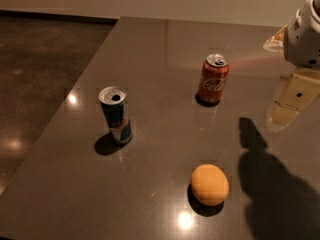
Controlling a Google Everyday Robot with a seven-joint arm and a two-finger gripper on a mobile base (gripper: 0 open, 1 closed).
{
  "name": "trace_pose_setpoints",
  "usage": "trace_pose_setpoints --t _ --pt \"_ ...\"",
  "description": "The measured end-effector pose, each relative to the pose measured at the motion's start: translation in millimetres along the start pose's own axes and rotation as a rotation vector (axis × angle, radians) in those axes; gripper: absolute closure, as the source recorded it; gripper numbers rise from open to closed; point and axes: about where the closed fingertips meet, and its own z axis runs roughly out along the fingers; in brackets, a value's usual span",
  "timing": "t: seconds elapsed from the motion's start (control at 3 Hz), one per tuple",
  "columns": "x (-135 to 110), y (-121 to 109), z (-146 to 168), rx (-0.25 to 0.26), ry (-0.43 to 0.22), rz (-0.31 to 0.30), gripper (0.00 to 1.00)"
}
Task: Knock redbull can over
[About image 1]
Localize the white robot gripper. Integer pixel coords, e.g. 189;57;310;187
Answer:
263;0;320;127

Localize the blue silver redbull can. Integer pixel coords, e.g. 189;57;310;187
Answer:
98;86;132;145

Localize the red coca-cola can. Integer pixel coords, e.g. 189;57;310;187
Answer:
196;53;229;106

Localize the orange round fruit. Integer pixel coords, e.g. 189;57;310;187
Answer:
190;164;229;206

